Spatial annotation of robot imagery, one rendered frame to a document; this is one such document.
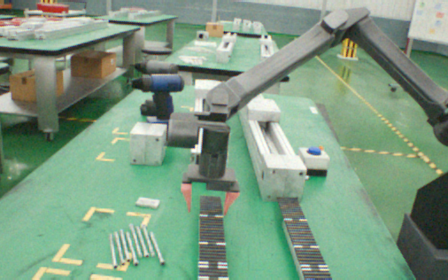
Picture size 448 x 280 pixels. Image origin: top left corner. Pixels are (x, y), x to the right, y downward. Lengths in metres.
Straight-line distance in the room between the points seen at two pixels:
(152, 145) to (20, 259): 0.49
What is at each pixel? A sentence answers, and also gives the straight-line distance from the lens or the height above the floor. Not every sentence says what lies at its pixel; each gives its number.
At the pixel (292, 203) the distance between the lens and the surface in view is 0.96.
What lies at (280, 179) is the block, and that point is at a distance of 1.00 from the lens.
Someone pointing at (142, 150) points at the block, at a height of 0.83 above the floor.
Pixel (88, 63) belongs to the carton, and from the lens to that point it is 4.87.
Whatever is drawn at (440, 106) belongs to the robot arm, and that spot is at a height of 1.07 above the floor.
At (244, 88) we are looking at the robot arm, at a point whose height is 1.08.
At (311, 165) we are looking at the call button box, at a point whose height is 0.82.
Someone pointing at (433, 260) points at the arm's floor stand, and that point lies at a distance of 0.99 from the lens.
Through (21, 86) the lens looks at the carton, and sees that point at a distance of 3.92.
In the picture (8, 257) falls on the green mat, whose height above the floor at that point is 0.78.
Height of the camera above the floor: 1.26
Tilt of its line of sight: 20 degrees down
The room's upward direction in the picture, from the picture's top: 6 degrees clockwise
